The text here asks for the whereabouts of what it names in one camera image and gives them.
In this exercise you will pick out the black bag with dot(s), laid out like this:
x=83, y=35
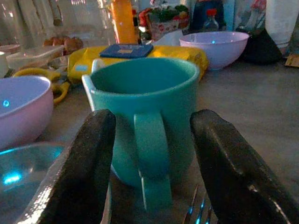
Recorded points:
x=261, y=51

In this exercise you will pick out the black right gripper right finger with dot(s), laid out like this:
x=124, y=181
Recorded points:
x=233, y=177

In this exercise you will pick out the yellow plastic package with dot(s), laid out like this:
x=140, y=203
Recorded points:
x=177, y=54

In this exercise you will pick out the clear plastic container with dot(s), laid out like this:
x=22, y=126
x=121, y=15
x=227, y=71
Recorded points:
x=32, y=57

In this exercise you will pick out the steel fork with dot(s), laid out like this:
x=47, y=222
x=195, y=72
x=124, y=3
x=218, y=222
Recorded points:
x=201, y=211

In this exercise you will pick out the flat blue box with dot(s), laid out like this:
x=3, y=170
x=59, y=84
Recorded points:
x=126, y=51

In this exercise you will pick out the brown onions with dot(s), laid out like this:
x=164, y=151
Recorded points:
x=72, y=44

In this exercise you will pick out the teal ceramic mug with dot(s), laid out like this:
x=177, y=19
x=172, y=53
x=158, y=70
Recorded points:
x=149, y=102

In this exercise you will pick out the brown cardboard piece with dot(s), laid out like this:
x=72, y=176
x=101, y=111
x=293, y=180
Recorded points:
x=293, y=61

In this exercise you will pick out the lilac plastic bowl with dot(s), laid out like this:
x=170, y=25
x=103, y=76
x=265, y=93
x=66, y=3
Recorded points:
x=217, y=51
x=23, y=119

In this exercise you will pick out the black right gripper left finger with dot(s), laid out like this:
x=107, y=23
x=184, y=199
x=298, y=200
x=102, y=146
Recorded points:
x=86, y=168

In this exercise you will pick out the round steel plate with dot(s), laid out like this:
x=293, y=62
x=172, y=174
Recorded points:
x=18, y=193

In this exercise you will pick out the orange bottle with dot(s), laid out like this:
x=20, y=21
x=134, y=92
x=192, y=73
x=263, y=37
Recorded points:
x=123, y=21

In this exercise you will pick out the clear bottle red cap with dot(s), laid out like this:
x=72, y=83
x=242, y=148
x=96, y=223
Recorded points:
x=211, y=22

